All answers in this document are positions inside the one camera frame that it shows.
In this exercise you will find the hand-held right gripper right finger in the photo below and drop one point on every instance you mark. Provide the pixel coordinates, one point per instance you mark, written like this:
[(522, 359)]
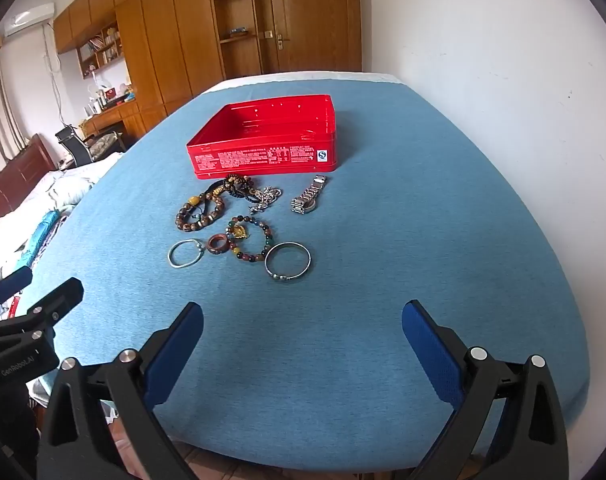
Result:
[(430, 355)]

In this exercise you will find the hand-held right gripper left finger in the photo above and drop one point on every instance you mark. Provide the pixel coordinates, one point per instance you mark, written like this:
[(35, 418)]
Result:
[(175, 360)]

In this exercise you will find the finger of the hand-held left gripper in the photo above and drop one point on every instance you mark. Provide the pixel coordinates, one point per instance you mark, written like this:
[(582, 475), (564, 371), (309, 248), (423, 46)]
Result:
[(10, 282), (58, 300)]

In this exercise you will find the small silver bangle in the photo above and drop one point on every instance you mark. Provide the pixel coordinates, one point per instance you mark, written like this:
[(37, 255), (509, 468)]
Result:
[(170, 256)]

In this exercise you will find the large silver bangle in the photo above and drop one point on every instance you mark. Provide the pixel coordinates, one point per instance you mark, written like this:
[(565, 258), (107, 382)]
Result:
[(266, 262)]

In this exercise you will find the gold pendant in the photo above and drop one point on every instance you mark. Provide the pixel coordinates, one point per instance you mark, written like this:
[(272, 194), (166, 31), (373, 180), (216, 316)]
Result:
[(239, 231)]

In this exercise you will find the red tin box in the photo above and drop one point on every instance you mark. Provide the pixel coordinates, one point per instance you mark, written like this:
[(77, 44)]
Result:
[(243, 160)]

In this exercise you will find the teal cloth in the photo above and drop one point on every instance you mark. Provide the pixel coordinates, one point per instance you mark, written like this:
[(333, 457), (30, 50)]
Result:
[(40, 235)]

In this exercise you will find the dark wooden headboard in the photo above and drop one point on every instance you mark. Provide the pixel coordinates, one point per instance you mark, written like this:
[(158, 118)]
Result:
[(18, 175)]

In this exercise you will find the blue table cloth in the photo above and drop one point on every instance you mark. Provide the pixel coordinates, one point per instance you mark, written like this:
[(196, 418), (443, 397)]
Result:
[(333, 300)]

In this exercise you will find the white bedding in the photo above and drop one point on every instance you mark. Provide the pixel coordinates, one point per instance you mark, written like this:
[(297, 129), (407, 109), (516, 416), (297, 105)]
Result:
[(68, 185)]

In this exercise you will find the black office chair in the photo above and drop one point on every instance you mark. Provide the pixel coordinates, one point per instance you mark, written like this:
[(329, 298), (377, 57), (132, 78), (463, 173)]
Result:
[(73, 147)]

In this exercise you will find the patterned chair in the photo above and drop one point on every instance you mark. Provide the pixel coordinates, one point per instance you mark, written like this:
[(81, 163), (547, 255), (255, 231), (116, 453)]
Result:
[(105, 144)]

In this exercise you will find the wooden desk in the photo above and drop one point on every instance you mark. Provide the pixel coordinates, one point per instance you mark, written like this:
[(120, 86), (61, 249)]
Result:
[(125, 115)]

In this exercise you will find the desk clutter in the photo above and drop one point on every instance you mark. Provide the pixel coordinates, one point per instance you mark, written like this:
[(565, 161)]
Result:
[(108, 95)]

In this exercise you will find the row of books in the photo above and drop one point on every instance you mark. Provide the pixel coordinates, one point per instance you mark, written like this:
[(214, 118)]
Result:
[(103, 45)]

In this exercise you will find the white air conditioner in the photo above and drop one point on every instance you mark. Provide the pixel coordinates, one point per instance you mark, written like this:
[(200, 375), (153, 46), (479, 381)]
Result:
[(30, 17)]

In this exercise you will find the wooden wardrobe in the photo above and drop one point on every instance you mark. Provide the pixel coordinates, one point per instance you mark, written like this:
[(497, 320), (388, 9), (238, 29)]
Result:
[(158, 35)]

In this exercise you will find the wooden open shelf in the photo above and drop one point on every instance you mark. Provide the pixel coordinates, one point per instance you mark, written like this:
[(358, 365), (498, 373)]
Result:
[(238, 60)]

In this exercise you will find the white sheet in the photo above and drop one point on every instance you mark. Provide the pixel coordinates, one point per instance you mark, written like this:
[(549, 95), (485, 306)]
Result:
[(303, 76)]

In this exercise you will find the wooden door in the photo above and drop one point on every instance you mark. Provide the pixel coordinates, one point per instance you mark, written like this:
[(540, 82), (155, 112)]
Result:
[(313, 10)]

